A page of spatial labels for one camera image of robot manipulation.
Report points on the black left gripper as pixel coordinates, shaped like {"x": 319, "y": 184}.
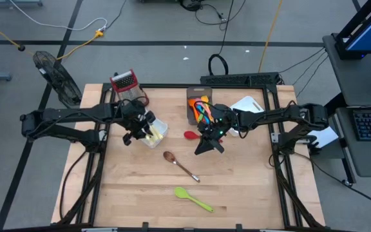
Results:
{"x": 137, "y": 116}

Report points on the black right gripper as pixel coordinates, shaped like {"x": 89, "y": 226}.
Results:
{"x": 219, "y": 120}

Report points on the large red silicone spoon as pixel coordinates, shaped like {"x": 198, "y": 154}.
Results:
{"x": 190, "y": 135}

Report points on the small blue silicone spoon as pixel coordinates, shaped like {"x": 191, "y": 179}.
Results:
{"x": 206, "y": 120}

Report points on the small green silicone spoon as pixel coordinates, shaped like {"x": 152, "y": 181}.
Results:
{"x": 201, "y": 118}

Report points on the brown wooden spoon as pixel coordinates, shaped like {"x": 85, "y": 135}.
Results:
{"x": 169, "y": 157}

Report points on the small orange silicone spoon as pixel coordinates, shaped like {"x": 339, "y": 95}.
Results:
{"x": 192, "y": 104}

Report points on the large green silicone spoon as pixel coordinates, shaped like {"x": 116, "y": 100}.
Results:
{"x": 181, "y": 192}

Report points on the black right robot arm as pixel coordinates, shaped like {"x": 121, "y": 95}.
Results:
{"x": 275, "y": 116}

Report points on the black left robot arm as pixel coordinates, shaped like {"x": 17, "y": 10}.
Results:
{"x": 76, "y": 114}

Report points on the white plastic bin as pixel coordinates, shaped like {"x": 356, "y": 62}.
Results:
{"x": 246, "y": 104}
{"x": 163, "y": 126}

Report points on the red metal box grater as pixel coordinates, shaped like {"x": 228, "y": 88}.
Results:
{"x": 126, "y": 82}

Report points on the grey translucent plastic bin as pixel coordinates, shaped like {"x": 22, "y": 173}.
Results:
{"x": 193, "y": 91}

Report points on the black vented equipment box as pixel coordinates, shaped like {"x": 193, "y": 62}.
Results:
{"x": 264, "y": 79}
{"x": 224, "y": 80}

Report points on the black table clamp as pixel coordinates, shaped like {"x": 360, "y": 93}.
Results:
{"x": 145, "y": 226}
{"x": 239, "y": 227}

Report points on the black floor fan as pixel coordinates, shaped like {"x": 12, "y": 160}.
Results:
{"x": 56, "y": 80}

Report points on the white flat box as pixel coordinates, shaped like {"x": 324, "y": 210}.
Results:
{"x": 325, "y": 137}

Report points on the tall wooden stick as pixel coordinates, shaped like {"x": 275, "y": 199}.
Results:
{"x": 271, "y": 32}

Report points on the black floor puck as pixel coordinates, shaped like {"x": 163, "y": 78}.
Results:
{"x": 21, "y": 48}

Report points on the grey computer cart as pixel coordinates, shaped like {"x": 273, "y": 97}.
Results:
{"x": 356, "y": 80}

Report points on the black monitor stand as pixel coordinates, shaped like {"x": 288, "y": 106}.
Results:
{"x": 359, "y": 19}

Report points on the black aluminium table frame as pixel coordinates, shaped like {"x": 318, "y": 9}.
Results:
{"x": 166, "y": 85}

